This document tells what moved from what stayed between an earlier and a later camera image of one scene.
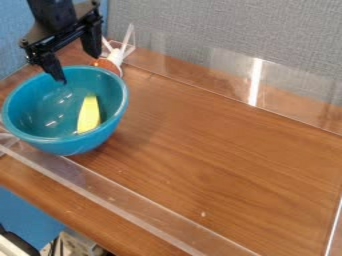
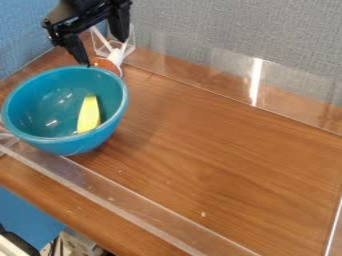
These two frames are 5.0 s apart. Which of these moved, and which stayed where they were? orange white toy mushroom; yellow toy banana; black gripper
Moved: black gripper
Stayed: yellow toy banana; orange white toy mushroom
